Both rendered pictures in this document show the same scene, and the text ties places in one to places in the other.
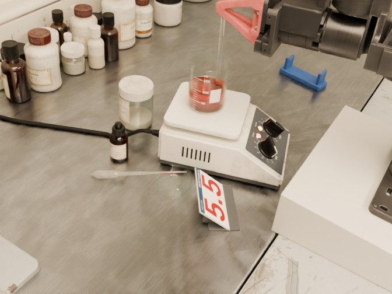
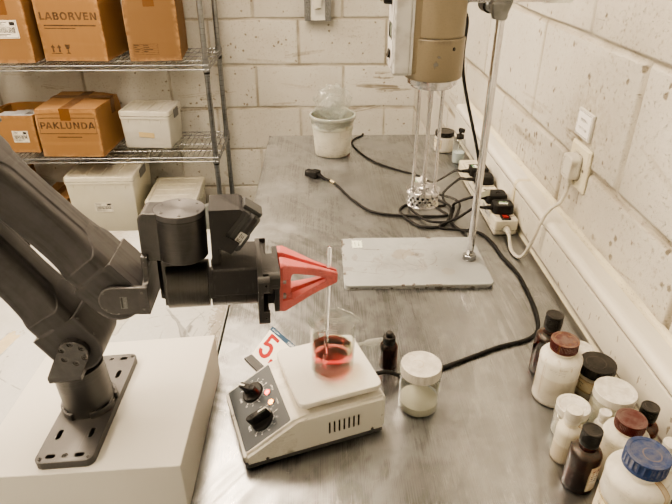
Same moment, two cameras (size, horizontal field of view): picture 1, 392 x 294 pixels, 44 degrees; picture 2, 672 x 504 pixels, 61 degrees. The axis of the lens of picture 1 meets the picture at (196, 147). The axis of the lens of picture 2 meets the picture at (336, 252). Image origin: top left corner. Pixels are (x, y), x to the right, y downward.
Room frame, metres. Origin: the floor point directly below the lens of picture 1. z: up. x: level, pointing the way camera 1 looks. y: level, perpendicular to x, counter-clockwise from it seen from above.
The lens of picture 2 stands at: (1.18, -0.32, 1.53)
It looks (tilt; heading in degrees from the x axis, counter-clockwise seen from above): 30 degrees down; 150
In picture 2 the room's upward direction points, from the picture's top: straight up
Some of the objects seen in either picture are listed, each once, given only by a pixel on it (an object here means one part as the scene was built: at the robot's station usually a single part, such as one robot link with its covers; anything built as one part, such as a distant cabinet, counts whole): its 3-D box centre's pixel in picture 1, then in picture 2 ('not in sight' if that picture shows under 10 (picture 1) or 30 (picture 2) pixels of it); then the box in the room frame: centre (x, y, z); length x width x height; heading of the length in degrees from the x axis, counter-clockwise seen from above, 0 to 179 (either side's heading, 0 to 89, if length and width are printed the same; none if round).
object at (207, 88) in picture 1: (206, 83); (334, 345); (0.64, -0.01, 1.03); 0.07 x 0.06 x 0.08; 68
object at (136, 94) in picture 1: (136, 103); (419, 384); (0.69, 0.11, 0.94); 0.06 x 0.06 x 0.08
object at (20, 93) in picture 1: (14, 70); (548, 342); (0.73, 0.34, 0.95); 0.04 x 0.04 x 0.11
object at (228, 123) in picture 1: (208, 108); (327, 369); (0.64, -0.01, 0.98); 0.12 x 0.12 x 0.01; 80
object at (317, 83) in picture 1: (304, 71); not in sight; (0.90, -0.21, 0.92); 0.10 x 0.03 x 0.04; 51
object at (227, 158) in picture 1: (221, 133); (310, 396); (0.63, -0.04, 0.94); 0.22 x 0.13 x 0.08; 80
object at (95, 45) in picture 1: (95, 46); (568, 433); (0.87, 0.22, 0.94); 0.03 x 0.03 x 0.09
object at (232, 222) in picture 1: (216, 198); (273, 356); (0.50, -0.04, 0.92); 0.09 x 0.06 x 0.04; 8
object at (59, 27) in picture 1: (59, 31); (642, 430); (0.92, 0.31, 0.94); 0.04 x 0.04 x 0.09
